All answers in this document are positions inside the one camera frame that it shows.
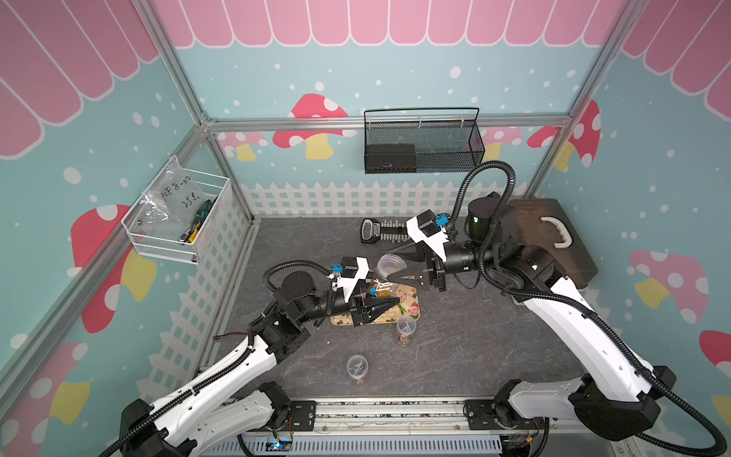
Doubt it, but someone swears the clear plastic jar lid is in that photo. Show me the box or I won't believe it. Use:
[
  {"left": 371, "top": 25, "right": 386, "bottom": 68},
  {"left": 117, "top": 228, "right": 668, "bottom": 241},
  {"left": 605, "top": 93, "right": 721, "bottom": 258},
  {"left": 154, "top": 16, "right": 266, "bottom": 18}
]
[{"left": 376, "top": 253, "right": 407, "bottom": 279}]

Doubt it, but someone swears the clear jar with brown candies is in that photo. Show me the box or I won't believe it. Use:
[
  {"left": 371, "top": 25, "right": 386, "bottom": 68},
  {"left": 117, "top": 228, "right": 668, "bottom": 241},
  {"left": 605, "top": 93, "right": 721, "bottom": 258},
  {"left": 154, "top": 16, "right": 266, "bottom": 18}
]
[{"left": 396, "top": 315, "right": 417, "bottom": 347}]

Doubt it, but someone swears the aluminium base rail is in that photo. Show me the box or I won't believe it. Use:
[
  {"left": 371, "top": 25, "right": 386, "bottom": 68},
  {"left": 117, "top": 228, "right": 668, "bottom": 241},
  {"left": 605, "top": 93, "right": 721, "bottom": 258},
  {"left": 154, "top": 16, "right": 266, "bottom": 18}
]
[{"left": 232, "top": 397, "right": 544, "bottom": 456}]

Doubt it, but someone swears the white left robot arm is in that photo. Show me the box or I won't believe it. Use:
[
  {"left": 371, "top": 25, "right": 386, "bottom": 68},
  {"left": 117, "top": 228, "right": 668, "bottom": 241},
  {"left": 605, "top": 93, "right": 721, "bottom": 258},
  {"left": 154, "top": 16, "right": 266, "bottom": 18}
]
[{"left": 103, "top": 257, "right": 400, "bottom": 456}]

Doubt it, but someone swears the clear plastic zip bag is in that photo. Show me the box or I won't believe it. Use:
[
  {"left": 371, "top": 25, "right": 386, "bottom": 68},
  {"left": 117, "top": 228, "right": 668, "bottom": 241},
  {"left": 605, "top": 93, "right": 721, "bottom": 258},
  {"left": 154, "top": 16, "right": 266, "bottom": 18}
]
[{"left": 135, "top": 158, "right": 212, "bottom": 233}]

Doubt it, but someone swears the white wire wall basket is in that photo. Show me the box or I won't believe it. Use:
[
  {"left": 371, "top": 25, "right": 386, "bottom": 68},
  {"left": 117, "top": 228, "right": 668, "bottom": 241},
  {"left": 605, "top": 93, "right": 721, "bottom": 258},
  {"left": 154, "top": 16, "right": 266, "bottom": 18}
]
[{"left": 122, "top": 158, "right": 232, "bottom": 265}]

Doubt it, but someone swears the clear jar lying near front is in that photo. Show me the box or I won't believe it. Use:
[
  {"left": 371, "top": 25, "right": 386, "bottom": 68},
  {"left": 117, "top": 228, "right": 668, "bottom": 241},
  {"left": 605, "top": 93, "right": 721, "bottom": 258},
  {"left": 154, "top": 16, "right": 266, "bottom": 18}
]
[{"left": 346, "top": 354, "right": 369, "bottom": 382}]

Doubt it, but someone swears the black wire mesh basket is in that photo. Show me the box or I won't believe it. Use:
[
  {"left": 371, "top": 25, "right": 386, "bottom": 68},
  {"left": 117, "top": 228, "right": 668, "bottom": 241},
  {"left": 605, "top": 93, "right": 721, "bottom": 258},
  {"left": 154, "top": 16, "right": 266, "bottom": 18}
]
[{"left": 363, "top": 107, "right": 485, "bottom": 173}]

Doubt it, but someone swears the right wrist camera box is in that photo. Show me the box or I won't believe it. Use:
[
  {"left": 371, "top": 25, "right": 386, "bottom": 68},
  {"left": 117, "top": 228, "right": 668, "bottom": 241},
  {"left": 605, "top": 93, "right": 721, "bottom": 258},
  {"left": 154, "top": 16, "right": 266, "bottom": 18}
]
[{"left": 405, "top": 209, "right": 448, "bottom": 261}]

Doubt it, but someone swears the green tool in white basket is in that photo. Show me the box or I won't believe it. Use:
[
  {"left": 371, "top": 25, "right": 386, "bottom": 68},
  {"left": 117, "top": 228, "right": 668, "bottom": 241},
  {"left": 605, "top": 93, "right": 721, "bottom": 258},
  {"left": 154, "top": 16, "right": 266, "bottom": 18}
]
[{"left": 178, "top": 200, "right": 214, "bottom": 244}]

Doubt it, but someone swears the clear plastic candy jar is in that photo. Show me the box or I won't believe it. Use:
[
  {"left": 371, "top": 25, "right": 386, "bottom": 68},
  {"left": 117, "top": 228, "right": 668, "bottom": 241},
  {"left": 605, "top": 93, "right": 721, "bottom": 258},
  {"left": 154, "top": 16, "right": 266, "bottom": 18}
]
[{"left": 367, "top": 278, "right": 398, "bottom": 297}]

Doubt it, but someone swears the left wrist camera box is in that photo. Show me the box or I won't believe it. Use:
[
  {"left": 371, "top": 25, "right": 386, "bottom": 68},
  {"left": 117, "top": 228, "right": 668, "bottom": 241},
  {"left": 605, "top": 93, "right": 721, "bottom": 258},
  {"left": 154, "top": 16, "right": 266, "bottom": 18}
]
[{"left": 329, "top": 256, "right": 370, "bottom": 302}]

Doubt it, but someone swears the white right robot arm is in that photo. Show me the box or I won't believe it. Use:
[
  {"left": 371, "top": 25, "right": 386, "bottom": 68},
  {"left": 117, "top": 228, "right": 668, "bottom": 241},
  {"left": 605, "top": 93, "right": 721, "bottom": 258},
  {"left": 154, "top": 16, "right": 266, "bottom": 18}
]
[{"left": 405, "top": 160, "right": 728, "bottom": 456}]

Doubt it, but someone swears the floral rectangular tray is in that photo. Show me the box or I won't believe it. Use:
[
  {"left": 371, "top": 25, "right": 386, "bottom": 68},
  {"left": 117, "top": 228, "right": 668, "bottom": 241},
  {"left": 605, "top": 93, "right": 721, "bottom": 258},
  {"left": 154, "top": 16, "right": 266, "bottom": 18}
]
[{"left": 329, "top": 279, "right": 422, "bottom": 327}]

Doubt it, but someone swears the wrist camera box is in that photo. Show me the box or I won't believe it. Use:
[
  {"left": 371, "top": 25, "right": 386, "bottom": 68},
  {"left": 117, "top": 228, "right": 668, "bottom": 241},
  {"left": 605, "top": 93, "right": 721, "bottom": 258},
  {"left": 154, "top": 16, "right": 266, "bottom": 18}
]
[
  {"left": 405, "top": 209, "right": 448, "bottom": 261},
  {"left": 329, "top": 256, "right": 370, "bottom": 302}
]

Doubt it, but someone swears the black box in mesh basket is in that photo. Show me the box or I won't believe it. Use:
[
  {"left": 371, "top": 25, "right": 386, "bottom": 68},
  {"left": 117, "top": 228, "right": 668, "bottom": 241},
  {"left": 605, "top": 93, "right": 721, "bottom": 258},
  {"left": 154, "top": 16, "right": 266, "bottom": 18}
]
[{"left": 364, "top": 144, "right": 417, "bottom": 174}]

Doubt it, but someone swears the brown lidded white storage box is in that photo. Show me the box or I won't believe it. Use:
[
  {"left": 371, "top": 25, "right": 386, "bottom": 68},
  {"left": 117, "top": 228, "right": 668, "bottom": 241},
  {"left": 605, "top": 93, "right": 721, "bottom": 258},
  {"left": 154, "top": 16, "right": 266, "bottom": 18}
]
[{"left": 510, "top": 198, "right": 598, "bottom": 291}]

